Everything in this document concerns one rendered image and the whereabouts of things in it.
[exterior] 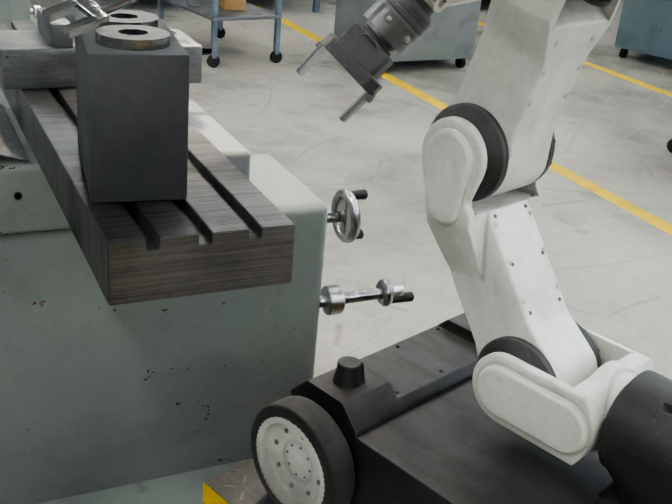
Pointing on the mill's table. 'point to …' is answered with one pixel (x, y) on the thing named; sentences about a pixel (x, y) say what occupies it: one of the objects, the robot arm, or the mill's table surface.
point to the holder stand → (133, 109)
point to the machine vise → (58, 56)
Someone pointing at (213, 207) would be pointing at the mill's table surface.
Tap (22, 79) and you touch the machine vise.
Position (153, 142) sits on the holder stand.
